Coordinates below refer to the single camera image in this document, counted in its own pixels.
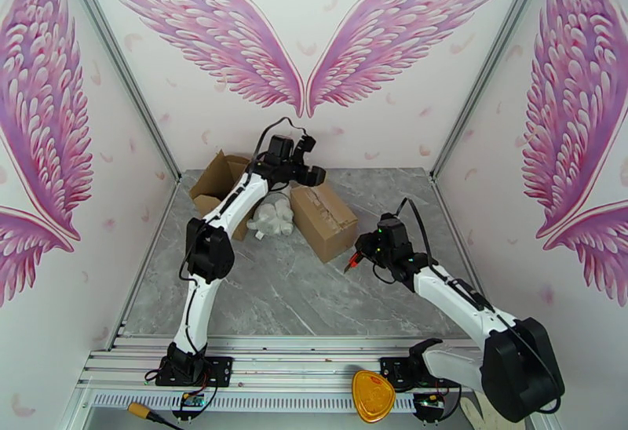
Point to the white work glove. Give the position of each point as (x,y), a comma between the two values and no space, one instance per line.
(470,416)

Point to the small green circuit board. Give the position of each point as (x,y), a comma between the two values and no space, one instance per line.
(192,400)
(429,400)

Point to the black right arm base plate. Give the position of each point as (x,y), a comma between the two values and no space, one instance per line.
(391,370)

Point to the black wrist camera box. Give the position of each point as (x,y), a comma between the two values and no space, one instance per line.
(390,221)
(304,144)

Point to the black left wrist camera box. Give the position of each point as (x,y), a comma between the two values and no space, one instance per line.
(304,144)

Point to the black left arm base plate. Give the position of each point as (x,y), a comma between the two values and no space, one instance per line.
(221,370)

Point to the white plastic bundle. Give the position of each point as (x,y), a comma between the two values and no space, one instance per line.
(274,220)

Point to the red black utility knife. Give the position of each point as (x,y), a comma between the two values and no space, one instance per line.
(354,263)

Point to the yellow rounded plastic case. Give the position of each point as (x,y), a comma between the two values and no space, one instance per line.
(373,396)

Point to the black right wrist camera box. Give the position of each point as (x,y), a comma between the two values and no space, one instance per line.
(390,221)

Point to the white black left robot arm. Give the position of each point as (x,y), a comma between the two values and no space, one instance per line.
(208,252)

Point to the aluminium corner post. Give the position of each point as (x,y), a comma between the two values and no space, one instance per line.
(473,100)
(138,100)

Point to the aluminium rail frame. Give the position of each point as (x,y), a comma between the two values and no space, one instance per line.
(294,370)

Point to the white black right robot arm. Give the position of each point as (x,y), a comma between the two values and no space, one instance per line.
(520,370)

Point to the brown taped cardboard box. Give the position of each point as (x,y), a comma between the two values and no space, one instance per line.
(213,178)
(319,227)

